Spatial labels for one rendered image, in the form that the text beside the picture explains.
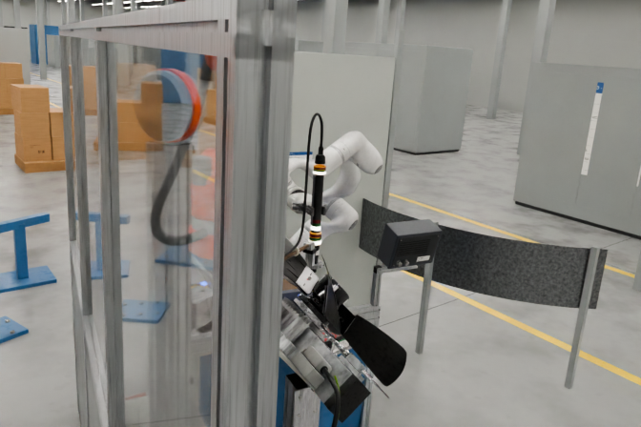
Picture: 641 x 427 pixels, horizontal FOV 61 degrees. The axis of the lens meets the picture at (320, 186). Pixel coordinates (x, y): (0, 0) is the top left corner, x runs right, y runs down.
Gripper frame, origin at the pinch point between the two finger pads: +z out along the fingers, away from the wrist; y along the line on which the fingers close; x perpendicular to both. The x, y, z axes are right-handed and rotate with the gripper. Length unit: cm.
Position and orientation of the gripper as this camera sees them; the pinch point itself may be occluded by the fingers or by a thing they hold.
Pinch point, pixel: (316, 210)
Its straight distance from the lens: 191.9
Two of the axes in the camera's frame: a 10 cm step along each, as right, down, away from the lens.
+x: 0.6, -9.7, -2.3
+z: 4.5, 2.4, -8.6
